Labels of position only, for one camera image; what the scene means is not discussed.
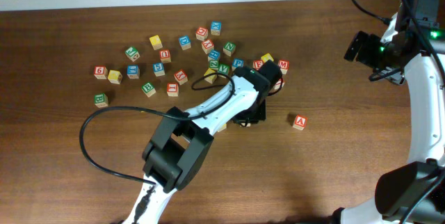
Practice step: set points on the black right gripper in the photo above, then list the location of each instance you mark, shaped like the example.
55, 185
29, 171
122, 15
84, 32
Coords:
393, 66

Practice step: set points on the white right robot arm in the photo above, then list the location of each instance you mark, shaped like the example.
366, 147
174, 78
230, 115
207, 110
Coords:
413, 193

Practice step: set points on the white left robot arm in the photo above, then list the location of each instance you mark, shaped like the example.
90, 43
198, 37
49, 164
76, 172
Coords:
178, 148

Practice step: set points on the red 3 wooden block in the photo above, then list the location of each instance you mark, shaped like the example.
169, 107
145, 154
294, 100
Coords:
279, 84

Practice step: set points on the red E wooden block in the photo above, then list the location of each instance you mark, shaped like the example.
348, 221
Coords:
257, 64

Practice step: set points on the red M wooden block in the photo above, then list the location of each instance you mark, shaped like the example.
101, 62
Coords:
284, 66

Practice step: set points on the blue P wooden block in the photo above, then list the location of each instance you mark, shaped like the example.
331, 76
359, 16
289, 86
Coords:
237, 63

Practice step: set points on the green V wooden block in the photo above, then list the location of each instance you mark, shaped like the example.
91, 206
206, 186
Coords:
223, 69

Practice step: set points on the green N wooden block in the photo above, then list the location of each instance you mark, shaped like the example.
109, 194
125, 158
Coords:
229, 48

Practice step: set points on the green Z wooden block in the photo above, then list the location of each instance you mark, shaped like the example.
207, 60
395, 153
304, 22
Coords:
213, 64

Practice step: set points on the red A wooden block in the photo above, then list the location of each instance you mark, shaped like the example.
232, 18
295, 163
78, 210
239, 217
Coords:
300, 122

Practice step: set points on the yellow C wooden block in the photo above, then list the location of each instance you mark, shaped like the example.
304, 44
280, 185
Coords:
210, 76

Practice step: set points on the blue H wooden block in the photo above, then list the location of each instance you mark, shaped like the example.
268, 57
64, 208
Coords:
213, 55

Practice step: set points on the blue X wooden block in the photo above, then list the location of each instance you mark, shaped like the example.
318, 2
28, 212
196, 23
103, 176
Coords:
216, 28

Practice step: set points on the red Q wooden block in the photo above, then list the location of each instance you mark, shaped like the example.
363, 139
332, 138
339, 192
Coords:
201, 33

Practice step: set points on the red K wooden block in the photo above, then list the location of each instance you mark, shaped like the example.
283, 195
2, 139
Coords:
181, 77

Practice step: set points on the blue D wooden block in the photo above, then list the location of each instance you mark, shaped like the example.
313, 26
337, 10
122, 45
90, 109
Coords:
185, 42

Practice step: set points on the red I wooden block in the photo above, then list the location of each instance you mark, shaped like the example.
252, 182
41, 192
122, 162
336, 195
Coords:
173, 89

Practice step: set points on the red U wooden block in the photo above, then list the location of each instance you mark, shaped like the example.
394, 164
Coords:
165, 56

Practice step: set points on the blue 5 wooden block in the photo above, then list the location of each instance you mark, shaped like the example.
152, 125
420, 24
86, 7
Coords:
158, 69

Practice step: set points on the yellow top wooden block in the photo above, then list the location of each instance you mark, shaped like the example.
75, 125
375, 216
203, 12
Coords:
156, 42

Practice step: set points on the green B wooden block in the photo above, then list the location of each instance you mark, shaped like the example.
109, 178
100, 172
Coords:
148, 89

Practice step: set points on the blue I wooden block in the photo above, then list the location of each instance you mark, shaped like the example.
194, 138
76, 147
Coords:
133, 71

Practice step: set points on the green J wooden block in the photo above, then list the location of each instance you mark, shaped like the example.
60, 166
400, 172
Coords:
132, 53

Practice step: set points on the yellow W wooden block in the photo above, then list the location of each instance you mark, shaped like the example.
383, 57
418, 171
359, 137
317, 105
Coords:
114, 76

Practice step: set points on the red 6 wooden block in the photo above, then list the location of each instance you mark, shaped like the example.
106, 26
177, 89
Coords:
100, 72

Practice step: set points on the green B left block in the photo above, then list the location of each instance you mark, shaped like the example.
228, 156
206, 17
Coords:
101, 100

